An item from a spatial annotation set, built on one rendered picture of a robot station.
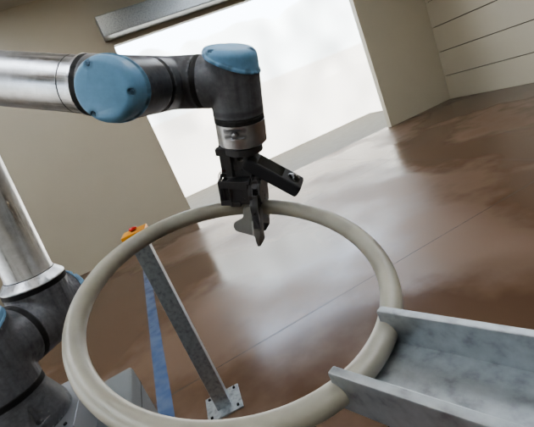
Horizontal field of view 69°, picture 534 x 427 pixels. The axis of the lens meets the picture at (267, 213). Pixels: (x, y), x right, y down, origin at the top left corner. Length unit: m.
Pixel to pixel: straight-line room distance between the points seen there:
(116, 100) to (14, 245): 0.57
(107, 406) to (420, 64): 8.91
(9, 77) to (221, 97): 0.31
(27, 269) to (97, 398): 0.61
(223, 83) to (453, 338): 0.48
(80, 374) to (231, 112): 0.43
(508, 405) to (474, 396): 0.03
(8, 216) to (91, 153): 5.83
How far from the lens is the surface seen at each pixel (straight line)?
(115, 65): 0.58
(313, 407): 0.45
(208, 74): 0.67
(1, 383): 1.01
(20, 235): 1.07
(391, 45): 8.76
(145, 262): 1.95
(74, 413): 1.05
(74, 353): 0.57
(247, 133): 0.68
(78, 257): 7.07
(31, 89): 0.68
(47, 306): 1.08
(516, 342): 0.46
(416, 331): 0.51
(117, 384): 1.24
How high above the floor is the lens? 1.39
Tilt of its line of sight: 15 degrees down
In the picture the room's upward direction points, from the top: 23 degrees counter-clockwise
